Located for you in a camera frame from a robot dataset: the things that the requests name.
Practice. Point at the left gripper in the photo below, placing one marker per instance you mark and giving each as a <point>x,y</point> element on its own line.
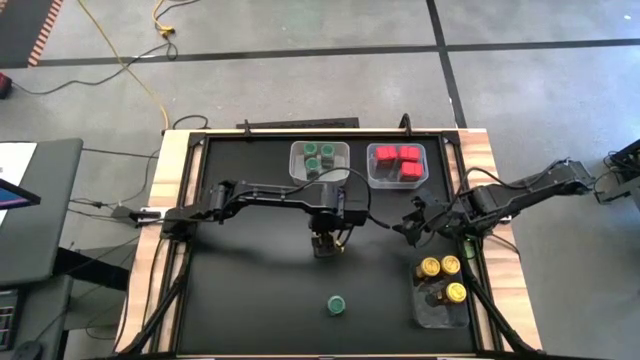
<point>326,225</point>

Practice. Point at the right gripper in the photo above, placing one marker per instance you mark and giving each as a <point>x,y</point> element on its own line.
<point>437,217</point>

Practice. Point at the green-lid glass spice jar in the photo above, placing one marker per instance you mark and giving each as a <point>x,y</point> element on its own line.
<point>336,305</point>
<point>310,149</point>
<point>328,150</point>
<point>313,164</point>

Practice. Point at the red-lid spice tin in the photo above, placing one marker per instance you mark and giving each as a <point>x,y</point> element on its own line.
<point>409,152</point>
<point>411,171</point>
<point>386,153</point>

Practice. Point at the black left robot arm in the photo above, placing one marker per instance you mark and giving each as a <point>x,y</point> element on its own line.
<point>270,200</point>

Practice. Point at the clear plastic bin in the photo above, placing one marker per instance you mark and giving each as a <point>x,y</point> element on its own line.
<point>440,315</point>
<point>380,182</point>

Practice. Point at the clear bin top middle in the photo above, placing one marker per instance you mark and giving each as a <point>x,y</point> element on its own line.
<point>320,177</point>

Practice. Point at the black power strip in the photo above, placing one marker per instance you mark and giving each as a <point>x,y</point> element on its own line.
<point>300,123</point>

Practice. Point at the black desk base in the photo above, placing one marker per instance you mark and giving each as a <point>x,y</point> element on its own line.
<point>90,267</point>

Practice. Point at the gray side desk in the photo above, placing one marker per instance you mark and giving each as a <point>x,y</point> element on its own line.
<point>45,225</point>

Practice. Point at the gray cabinet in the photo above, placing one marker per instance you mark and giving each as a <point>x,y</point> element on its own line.
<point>45,310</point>

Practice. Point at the tablet with lit screen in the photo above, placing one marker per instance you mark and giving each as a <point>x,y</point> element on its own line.
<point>12,196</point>

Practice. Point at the white paper sheet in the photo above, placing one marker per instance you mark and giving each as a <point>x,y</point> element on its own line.
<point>15,160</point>

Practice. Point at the red floor device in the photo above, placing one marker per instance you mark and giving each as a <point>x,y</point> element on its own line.
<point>4,85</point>

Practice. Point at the black mat orange striped edge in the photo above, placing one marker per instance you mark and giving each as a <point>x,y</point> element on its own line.
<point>20,30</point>

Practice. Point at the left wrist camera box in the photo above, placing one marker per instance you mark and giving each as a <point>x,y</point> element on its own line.
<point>356,206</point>

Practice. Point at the black silver side bracket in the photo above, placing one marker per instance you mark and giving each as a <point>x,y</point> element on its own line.
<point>130,216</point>

